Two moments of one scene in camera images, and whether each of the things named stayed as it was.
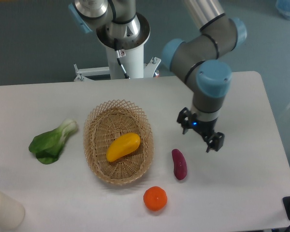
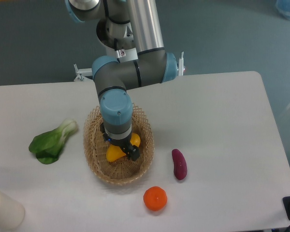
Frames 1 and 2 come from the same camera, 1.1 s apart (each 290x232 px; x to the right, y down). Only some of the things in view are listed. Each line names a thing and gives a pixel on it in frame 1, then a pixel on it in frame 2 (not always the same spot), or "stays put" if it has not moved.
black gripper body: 205,128 → 124,143
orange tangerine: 155,198 stays put
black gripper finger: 184,118 → 102,128
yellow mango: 122,146 stays put
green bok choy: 47,145 stays put
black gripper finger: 215,141 → 133,153
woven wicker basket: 106,123 stays put
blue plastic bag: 289,8 stays put
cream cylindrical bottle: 6,213 stays put
